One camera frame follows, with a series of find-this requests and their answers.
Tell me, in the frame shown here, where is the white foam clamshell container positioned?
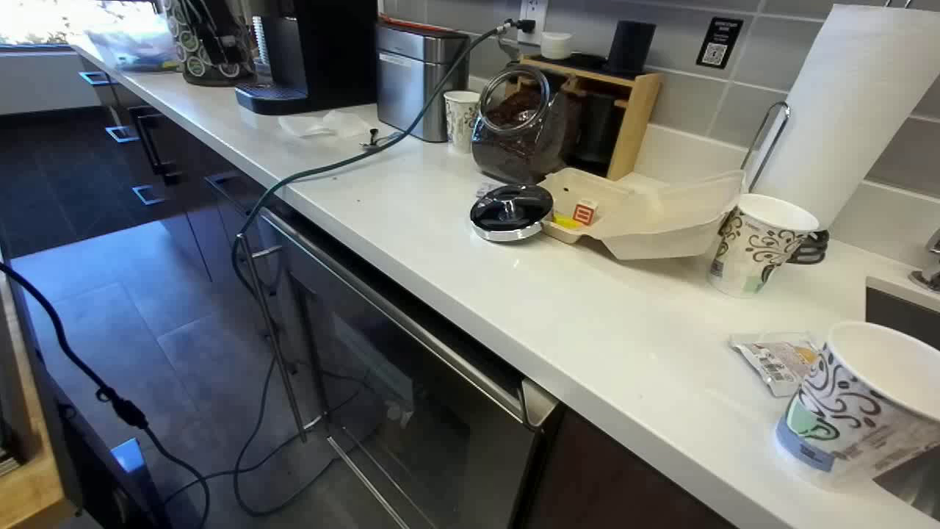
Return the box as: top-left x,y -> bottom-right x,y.
538,166 -> 748,265

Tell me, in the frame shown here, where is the orange tea packet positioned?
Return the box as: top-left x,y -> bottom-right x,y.
569,201 -> 601,232

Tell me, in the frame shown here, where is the stainless undercounter dishwasher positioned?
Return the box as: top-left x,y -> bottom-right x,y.
231,195 -> 551,529

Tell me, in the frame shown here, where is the small white paper cup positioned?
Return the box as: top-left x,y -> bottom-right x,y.
440,89 -> 485,154

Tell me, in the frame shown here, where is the stainless steel canister box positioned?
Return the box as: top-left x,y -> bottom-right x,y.
372,19 -> 472,148

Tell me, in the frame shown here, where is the white crumpled napkin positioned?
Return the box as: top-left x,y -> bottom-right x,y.
275,105 -> 375,154

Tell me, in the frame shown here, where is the small white tub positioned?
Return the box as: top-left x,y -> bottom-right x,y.
534,30 -> 576,61

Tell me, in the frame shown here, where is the black silver coffee machine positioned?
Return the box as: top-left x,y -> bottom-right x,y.
231,0 -> 381,118

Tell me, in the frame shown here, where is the black speaker device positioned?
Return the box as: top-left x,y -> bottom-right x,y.
606,19 -> 657,82

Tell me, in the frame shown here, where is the metal paper towel holder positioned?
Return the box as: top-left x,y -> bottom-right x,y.
736,96 -> 835,267

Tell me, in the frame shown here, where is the crumpled snack wrapper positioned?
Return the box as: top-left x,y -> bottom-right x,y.
725,330 -> 829,401

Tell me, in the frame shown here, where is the white paper towel roll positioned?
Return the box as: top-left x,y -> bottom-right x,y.
752,2 -> 940,235

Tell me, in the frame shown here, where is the large patterned paper cup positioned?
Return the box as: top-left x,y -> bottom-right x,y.
775,321 -> 940,484

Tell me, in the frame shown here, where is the wooden cart top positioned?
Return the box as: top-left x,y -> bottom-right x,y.
0,276 -> 70,529

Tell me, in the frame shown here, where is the white single wall outlet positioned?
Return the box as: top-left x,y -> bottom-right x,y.
515,0 -> 548,30

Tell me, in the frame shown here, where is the black wall sign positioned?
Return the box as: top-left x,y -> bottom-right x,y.
694,14 -> 745,74

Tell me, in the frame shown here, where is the wire coffee pod carousel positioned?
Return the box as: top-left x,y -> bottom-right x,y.
162,0 -> 259,89

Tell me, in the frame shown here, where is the black floor cable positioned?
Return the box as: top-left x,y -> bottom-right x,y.
0,260 -> 213,529

